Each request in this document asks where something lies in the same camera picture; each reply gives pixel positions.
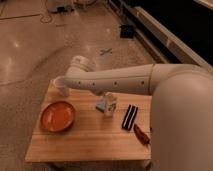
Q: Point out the grey device on floor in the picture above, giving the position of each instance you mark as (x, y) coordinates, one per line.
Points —
(56, 6)

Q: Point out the wooden table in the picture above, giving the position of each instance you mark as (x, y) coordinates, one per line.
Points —
(92, 136)

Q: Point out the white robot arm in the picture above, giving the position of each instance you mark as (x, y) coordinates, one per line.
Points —
(181, 114)

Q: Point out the orange plate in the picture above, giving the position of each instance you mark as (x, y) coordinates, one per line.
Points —
(57, 116)

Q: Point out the white carton bottle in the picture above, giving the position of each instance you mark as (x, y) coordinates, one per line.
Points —
(107, 104)

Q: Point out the black white striped block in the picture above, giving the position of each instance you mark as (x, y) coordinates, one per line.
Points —
(129, 117)

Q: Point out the white cup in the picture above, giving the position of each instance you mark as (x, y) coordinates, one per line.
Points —
(59, 84)

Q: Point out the black box on floor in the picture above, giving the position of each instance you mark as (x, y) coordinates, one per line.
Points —
(127, 31)

